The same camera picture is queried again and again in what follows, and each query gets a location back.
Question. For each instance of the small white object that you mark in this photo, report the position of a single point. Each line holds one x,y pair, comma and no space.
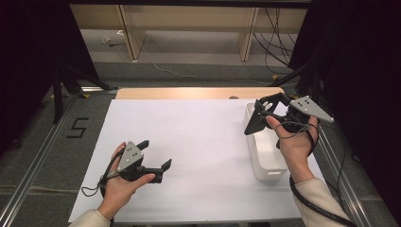
105,39

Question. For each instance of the black metal stand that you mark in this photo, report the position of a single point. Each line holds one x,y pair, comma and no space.
57,94
296,72

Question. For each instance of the person's left hand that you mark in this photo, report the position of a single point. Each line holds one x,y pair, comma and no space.
119,192

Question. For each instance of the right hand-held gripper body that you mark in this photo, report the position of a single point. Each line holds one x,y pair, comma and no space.
310,108

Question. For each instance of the light wooden shelf unit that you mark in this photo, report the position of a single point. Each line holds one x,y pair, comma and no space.
135,31

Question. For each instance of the person's right hand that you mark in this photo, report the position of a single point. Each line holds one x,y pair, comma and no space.
294,148

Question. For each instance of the white plastic box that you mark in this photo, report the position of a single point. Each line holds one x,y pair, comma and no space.
268,157

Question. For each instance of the aluminium floor rail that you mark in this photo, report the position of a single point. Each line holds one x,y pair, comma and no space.
34,164
343,176

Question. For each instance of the white paper sheet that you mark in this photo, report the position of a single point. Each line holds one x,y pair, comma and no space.
195,142

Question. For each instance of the black curtain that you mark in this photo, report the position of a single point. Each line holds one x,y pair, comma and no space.
31,63
362,78

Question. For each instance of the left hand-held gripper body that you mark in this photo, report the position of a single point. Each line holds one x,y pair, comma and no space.
130,156

